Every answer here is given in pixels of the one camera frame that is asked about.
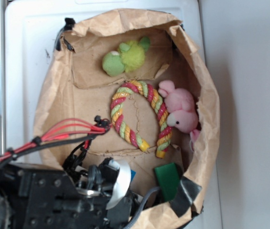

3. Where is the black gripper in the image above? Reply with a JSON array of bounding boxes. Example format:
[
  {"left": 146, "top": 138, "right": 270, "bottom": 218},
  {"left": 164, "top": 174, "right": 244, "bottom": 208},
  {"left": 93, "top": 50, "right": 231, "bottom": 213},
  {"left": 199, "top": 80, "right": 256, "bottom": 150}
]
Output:
[{"left": 63, "top": 156, "right": 139, "bottom": 229}]

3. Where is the blue wooden block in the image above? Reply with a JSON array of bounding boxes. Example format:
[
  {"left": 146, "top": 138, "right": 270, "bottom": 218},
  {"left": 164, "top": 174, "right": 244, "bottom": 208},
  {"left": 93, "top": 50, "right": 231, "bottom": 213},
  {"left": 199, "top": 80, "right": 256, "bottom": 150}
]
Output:
[{"left": 130, "top": 169, "right": 136, "bottom": 182}]

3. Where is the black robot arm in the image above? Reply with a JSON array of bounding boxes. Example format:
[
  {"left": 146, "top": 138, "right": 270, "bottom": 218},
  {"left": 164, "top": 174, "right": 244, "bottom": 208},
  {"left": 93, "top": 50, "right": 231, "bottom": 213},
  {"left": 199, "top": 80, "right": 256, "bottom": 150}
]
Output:
[{"left": 0, "top": 158, "right": 145, "bottom": 229}]

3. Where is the green wooden block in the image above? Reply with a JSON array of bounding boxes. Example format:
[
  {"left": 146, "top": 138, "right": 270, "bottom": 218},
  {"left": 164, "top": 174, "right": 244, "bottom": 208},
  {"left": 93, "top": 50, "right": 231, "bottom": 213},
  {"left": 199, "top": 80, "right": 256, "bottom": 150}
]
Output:
[{"left": 154, "top": 163, "right": 180, "bottom": 202}]

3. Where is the pink plush bunny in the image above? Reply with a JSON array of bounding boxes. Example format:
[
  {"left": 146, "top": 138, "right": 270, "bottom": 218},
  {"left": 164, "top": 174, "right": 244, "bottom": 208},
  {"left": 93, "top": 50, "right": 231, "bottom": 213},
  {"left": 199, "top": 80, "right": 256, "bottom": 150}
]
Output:
[{"left": 158, "top": 80, "right": 200, "bottom": 143}]

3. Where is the brown paper bag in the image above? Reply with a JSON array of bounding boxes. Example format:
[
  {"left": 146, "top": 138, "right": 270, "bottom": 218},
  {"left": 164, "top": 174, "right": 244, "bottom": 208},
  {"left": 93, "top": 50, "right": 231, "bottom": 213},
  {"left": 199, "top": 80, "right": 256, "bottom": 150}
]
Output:
[{"left": 33, "top": 9, "right": 220, "bottom": 229}]

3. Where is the green plush frog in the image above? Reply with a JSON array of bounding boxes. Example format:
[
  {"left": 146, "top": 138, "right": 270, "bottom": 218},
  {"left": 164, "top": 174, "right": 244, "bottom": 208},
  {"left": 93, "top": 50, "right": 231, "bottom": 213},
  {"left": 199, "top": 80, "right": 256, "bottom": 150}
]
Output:
[{"left": 102, "top": 36, "right": 150, "bottom": 77}]

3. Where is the white plastic tray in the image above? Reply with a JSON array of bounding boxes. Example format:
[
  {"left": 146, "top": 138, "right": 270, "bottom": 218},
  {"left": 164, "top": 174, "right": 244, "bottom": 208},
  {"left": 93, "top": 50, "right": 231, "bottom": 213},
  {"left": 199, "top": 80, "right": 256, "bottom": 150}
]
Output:
[{"left": 5, "top": 0, "right": 221, "bottom": 229}]

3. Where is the white ribbon cable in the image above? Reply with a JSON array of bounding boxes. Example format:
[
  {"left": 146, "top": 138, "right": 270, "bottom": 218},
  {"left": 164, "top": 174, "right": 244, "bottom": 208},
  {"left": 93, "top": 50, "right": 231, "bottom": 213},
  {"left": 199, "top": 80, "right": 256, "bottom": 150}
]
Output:
[{"left": 105, "top": 159, "right": 132, "bottom": 210}]

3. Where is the grey braided cable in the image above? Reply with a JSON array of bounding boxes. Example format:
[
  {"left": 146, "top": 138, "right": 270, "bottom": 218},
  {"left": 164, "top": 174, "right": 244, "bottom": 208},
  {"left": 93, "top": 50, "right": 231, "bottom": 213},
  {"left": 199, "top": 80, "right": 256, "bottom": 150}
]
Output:
[{"left": 115, "top": 186, "right": 162, "bottom": 229}]

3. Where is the red and black wire bundle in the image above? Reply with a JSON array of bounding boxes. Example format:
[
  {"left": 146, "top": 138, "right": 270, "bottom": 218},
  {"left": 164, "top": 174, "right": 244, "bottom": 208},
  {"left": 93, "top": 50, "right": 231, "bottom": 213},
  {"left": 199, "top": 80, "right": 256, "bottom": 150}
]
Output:
[{"left": 0, "top": 115, "right": 113, "bottom": 177}]

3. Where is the striped rope ring toy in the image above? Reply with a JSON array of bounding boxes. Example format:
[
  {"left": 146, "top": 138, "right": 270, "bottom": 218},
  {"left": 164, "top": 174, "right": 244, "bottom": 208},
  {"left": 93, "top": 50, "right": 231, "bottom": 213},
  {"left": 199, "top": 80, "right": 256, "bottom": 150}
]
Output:
[{"left": 110, "top": 80, "right": 172, "bottom": 158}]

